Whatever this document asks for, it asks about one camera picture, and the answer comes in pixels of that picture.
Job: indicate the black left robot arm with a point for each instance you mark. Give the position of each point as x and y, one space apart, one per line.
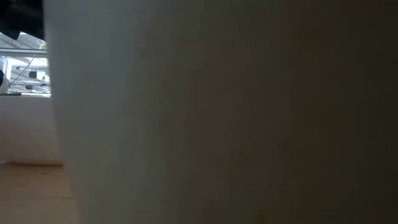
21 15

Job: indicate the overhead metal light rail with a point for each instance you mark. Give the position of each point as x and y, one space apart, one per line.
21 51

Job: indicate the grey tapered bowl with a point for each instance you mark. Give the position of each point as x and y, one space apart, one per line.
217 118

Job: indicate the large white round bowl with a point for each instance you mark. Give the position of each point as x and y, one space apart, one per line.
25 130

